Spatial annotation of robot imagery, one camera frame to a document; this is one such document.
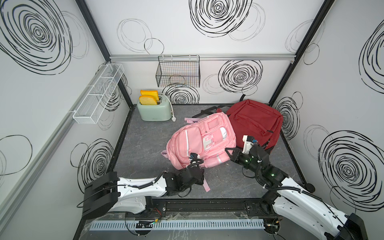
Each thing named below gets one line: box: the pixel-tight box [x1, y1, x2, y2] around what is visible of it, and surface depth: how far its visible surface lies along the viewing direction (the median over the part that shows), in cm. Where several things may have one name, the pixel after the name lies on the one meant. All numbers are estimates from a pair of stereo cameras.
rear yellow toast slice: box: [140, 90, 160, 101], surface depth 98 cm
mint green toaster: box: [137, 94, 172, 122], surface depth 104 cm
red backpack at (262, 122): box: [227, 99, 284, 150], surface depth 100 cm
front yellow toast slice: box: [139, 95, 158, 105], surface depth 100 cm
